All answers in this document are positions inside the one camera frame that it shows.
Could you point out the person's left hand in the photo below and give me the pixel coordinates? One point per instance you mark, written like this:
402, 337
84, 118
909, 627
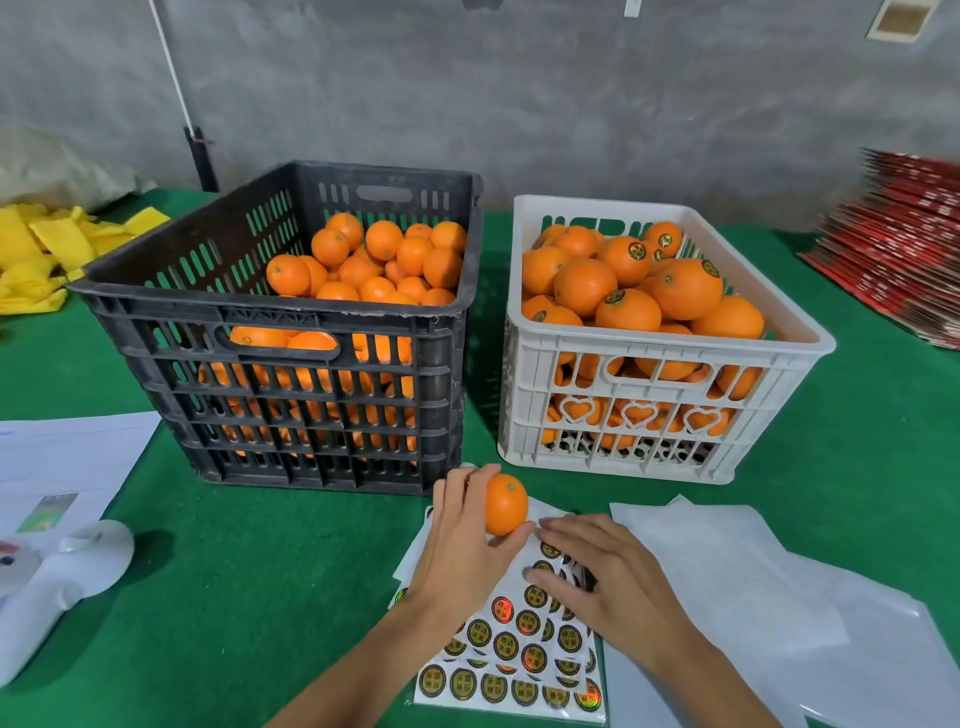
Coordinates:
458, 563

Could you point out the person's right hand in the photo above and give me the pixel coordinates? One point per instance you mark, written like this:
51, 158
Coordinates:
623, 593

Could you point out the single orange fruit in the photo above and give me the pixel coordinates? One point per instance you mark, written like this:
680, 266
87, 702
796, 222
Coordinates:
507, 504

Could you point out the black plastic crate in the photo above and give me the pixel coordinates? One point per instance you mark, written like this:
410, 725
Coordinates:
443, 308

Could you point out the heap of labelled oranges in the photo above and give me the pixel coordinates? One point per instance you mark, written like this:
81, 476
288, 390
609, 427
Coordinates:
683, 288

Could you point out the pile of oranges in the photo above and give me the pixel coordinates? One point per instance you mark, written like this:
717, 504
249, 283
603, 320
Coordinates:
288, 275

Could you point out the white plastic crate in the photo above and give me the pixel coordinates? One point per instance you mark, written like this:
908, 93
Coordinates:
593, 204

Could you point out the white backing sheet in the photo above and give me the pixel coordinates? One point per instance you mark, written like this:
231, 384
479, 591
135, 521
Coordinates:
735, 578
900, 660

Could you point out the green felt table cover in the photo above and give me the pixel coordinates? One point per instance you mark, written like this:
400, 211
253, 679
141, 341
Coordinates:
255, 600

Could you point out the white handheld controller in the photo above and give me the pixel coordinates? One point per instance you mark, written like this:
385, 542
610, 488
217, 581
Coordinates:
75, 563

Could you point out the white printed paper sheet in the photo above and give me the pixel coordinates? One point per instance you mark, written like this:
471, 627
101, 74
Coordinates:
75, 458

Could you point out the stack of red cardboard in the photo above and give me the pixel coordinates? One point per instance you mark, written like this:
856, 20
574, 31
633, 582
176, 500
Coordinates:
893, 248

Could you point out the pile of yellow bags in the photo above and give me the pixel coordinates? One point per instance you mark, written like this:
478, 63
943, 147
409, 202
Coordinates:
45, 248

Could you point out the white pole with black base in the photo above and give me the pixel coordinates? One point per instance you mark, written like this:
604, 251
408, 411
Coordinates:
177, 83

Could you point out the beige woven sack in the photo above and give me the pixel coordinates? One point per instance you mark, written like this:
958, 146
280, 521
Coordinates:
60, 165

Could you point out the small white wall square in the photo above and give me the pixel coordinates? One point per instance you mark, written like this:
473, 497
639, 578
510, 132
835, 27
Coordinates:
633, 8

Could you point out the beige wall plate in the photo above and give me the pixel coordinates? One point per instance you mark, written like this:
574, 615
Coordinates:
905, 18

